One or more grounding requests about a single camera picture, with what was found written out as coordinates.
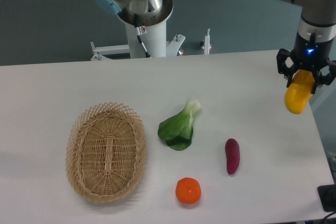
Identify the purple sweet potato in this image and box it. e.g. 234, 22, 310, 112
225, 138, 240, 175

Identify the orange tangerine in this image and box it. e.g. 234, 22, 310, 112
175, 177, 202, 204

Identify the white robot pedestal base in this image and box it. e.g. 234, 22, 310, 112
90, 0, 213, 61

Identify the woven wicker basket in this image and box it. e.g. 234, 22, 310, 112
66, 102, 146, 204

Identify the black device at table edge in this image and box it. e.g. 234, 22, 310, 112
317, 184, 336, 212

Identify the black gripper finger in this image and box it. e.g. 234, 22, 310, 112
311, 60, 335, 94
276, 48, 299, 87

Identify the green bok choy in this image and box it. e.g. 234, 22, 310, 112
157, 99, 201, 151

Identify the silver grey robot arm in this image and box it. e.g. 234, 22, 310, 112
92, 0, 335, 93

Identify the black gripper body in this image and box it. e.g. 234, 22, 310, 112
290, 33, 331, 71

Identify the yellow mango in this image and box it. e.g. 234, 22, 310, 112
284, 70, 314, 114

